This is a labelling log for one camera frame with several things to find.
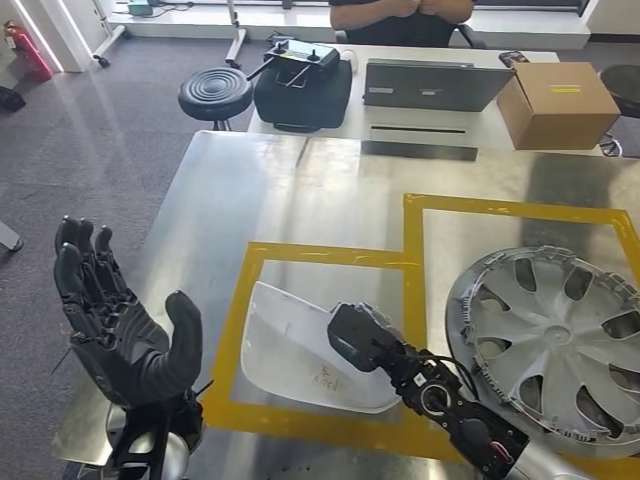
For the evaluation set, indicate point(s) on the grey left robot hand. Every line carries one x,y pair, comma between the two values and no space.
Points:
125,351

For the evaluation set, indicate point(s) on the white plastic car part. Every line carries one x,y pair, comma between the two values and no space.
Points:
290,351

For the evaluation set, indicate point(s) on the steel workbench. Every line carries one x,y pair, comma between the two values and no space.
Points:
300,199

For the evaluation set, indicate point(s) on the grey floor object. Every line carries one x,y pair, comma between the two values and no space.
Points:
10,238

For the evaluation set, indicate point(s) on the black round stool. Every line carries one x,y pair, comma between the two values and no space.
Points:
625,86
215,93

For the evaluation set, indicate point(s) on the black floor object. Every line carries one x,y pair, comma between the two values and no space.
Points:
10,99

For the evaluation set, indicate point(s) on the white stand leg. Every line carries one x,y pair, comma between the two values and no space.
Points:
234,26
107,45

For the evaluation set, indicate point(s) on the red fire extinguisher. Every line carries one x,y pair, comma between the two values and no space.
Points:
32,56

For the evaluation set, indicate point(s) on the black carry bag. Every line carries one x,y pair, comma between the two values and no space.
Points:
300,102

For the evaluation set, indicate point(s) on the green small device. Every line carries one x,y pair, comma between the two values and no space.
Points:
140,8

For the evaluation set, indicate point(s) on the white desk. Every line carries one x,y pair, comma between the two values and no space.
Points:
359,112

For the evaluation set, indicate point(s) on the grey laptop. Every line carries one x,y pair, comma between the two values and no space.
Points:
430,86

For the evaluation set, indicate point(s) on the person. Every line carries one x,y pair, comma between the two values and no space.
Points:
400,30

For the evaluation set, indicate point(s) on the silver wheel cover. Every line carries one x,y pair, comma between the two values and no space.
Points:
550,331

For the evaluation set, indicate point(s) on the black smartphone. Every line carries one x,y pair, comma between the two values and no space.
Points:
514,60

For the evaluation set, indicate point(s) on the brown cardboard box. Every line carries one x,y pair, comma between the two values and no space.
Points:
555,106

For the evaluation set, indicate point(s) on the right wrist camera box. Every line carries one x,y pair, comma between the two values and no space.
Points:
355,338

